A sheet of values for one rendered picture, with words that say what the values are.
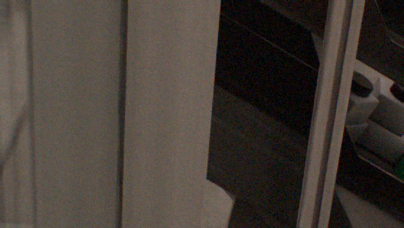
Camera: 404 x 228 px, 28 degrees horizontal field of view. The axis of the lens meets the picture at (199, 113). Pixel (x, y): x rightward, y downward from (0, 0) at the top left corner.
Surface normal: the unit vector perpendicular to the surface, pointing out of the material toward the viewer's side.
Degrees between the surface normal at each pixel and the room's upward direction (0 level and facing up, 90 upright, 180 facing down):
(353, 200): 25
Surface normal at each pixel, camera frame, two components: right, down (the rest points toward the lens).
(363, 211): 0.47, -0.75
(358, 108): 0.57, 0.66
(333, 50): -0.01, 0.45
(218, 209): 0.07, -0.89
